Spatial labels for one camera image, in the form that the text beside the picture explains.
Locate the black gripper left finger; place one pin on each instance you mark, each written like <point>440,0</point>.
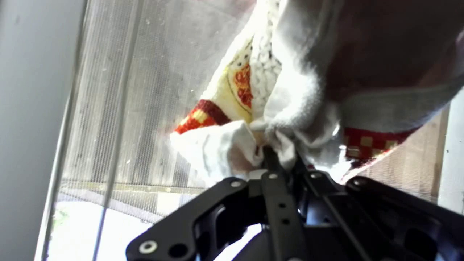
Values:
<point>232,222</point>

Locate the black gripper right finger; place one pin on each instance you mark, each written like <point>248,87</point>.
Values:
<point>386,222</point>

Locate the white and red towel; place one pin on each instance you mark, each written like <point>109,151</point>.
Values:
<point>309,87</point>

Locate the thin blind wand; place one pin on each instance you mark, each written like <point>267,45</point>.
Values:
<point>116,130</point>

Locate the window with frame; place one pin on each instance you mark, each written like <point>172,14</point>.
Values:
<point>121,120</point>

